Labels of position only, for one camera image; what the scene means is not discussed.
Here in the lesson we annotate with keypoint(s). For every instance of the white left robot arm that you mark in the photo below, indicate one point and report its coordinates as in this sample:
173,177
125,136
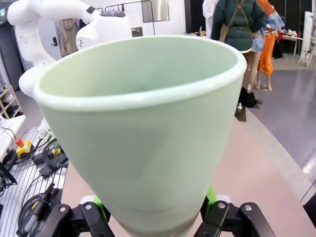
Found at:
27,37

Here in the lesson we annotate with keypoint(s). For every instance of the white desk top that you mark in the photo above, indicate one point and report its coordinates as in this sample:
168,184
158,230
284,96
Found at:
12,126

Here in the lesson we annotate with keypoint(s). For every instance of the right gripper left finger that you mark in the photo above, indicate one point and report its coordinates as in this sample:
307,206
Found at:
86,217

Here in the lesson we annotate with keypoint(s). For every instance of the hanging beige coat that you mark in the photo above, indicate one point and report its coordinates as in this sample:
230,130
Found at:
69,37

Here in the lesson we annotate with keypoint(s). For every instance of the grey wall box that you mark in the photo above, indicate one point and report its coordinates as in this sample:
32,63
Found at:
137,31

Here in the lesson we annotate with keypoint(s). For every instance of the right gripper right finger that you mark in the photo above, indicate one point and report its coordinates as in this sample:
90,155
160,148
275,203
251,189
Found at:
222,217

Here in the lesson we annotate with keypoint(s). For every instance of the white wooden step stool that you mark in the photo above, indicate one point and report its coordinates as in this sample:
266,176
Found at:
302,56

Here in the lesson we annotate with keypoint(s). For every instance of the black bag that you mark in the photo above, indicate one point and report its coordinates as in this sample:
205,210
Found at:
248,98

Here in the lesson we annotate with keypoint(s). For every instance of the framed wall mirror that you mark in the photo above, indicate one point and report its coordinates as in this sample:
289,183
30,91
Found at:
155,11

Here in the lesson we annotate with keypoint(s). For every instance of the white hanging garment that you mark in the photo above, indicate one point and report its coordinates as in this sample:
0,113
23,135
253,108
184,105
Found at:
207,14

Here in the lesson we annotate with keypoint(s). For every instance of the mannequin in orange outfit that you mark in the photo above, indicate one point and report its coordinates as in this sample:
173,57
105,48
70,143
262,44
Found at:
267,49

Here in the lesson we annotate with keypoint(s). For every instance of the yellow emergency stop button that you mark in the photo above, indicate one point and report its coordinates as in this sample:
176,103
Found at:
23,148

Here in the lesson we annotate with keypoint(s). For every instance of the pale green plastic cup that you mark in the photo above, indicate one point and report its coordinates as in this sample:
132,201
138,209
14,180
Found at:
138,138

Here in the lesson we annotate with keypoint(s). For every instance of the wooden shoe shelf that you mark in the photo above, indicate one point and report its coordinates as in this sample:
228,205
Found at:
11,98

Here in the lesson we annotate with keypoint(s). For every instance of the black power adapter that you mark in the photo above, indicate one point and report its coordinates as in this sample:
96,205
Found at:
50,170

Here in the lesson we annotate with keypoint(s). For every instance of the mannequin in green puffer jacket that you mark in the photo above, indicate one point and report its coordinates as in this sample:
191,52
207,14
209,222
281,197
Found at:
237,22

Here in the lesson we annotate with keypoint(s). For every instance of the white table with shoes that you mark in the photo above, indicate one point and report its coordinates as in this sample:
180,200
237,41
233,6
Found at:
291,37

